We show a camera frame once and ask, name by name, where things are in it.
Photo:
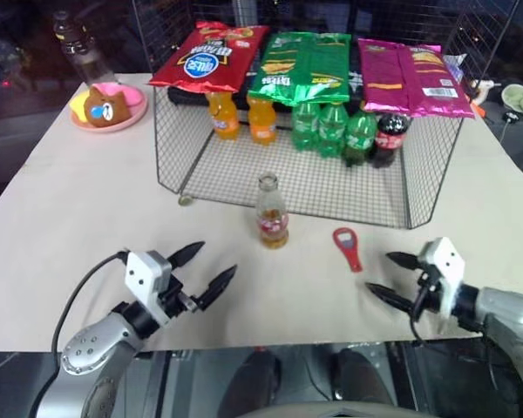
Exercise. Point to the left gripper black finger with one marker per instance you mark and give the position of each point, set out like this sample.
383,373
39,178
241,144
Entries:
186,255
215,287

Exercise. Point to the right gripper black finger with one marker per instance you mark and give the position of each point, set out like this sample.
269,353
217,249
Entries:
390,297
403,260

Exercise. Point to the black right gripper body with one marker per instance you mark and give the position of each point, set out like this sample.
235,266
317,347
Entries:
431,294

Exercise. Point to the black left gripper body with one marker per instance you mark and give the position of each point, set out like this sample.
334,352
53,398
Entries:
172,300

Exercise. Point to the red bottle opener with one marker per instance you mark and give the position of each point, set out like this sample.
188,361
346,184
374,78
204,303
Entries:
353,257

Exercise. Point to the small olive-green round object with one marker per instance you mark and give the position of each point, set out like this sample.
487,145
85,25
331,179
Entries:
185,200

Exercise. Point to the glass bottle with amber drink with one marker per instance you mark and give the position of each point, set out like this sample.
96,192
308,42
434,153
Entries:
272,226

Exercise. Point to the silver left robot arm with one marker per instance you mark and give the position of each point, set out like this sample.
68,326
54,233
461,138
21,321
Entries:
96,361

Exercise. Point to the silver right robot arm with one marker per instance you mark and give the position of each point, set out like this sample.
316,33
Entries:
510,322

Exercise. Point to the dark cola plastic bottle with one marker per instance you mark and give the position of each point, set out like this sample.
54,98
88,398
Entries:
390,141

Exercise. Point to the green soda plastic bottle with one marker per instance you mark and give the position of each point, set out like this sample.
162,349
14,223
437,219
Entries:
305,130
332,135
359,141

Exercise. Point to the orange soda plastic bottle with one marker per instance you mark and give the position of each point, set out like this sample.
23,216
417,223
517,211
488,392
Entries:
262,126
223,122

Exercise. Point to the clear plastic bottle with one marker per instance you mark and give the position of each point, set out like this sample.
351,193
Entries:
87,56

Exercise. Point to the beige table cover sheet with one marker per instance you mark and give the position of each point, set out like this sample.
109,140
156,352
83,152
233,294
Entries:
69,209

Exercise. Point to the grey rounded robot body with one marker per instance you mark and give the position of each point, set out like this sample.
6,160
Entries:
331,411

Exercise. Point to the pink plate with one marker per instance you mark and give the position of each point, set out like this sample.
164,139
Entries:
135,117

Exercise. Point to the brown bear plush toy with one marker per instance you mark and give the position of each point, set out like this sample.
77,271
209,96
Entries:
109,109

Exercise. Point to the orange tool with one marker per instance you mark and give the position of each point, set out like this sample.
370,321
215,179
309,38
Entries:
479,109

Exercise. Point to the magenta chips bag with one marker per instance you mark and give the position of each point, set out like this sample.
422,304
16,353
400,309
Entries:
409,82

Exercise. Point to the small black device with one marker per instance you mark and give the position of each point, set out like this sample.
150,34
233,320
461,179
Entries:
511,117

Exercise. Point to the white glue gun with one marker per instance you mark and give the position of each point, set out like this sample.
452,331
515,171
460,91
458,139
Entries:
484,89

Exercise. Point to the red chips bag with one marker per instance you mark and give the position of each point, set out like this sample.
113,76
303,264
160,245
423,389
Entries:
209,61

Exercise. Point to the pale purple item behind rack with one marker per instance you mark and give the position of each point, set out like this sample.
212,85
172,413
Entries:
455,65

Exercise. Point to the green chips bag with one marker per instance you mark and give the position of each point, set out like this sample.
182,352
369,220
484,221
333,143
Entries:
300,69

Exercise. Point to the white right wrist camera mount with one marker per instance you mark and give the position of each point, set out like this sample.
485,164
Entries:
444,270

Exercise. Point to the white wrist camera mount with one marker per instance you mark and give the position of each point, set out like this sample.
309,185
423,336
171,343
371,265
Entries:
444,270
146,278

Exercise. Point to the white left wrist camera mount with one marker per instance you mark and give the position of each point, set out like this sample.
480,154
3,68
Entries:
146,278

